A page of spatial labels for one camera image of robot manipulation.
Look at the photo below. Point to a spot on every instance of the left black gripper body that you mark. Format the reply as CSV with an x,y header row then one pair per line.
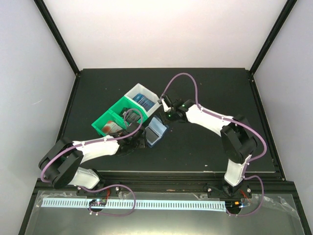
x,y
139,145

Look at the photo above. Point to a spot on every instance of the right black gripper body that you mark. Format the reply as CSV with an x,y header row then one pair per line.
x,y
171,117

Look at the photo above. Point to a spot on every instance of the blue leather card holder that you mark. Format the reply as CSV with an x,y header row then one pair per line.
x,y
155,131

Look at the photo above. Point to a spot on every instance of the green double card bin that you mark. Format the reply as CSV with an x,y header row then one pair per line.
x,y
113,114

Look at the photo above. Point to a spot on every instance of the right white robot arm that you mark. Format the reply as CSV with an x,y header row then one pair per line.
x,y
238,144

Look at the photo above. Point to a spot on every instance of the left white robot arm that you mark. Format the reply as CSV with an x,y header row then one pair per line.
x,y
61,166

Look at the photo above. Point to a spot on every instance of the black card stack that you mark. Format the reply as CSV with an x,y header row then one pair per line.
x,y
129,117

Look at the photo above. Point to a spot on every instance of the red card stack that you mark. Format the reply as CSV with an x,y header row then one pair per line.
x,y
111,127

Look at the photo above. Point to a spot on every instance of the blue card stack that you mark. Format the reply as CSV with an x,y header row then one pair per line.
x,y
145,102

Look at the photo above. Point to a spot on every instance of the left circuit board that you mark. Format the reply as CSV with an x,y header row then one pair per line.
x,y
98,202

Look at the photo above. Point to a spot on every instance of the circuit board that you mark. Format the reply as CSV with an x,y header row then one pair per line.
x,y
98,202
236,204

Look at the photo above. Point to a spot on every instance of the right circuit board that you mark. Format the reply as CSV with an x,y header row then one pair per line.
x,y
236,204

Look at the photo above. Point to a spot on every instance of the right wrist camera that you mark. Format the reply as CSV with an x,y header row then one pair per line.
x,y
165,101

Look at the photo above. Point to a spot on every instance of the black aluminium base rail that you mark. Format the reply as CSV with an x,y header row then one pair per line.
x,y
207,182

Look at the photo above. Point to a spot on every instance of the white slotted cable duct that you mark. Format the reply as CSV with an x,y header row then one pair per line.
x,y
82,203

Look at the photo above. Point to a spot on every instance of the left black frame post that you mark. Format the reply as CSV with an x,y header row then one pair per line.
x,y
44,11

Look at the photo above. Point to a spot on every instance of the black frame post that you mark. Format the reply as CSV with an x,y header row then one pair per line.
x,y
281,19
44,11

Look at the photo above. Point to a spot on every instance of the right black frame post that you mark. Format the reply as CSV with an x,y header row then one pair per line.
x,y
281,19

